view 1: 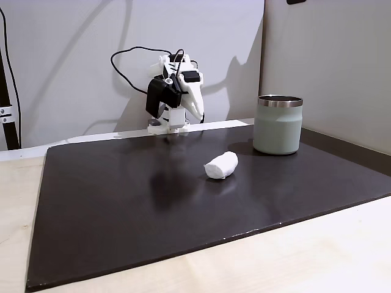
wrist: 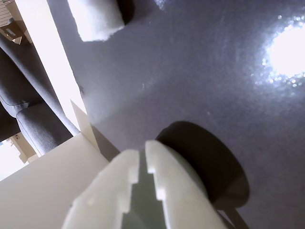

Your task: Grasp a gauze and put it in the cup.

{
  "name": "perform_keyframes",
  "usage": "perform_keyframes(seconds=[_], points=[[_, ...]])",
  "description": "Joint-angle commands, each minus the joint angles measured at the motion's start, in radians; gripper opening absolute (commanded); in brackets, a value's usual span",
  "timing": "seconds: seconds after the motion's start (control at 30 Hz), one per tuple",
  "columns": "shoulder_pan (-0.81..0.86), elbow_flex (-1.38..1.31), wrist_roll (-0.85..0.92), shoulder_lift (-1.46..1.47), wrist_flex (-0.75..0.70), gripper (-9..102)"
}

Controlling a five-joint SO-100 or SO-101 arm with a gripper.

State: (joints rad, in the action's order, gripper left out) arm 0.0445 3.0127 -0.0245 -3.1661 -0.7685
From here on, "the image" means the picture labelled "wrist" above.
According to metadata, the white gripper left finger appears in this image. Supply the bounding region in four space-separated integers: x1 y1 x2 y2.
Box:
61 149 141 229

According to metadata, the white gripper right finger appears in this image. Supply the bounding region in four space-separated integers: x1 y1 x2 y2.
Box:
145 140 227 229

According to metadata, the white gauze pad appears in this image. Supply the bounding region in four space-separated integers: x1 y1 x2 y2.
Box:
67 0 125 43

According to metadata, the black glossy mat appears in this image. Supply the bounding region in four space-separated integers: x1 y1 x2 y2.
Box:
47 0 305 229

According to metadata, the grey fabric sofa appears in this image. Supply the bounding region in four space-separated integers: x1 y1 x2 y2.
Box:
0 33 81 156

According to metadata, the brown cardboard box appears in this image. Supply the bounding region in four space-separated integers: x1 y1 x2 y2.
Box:
0 20 32 45

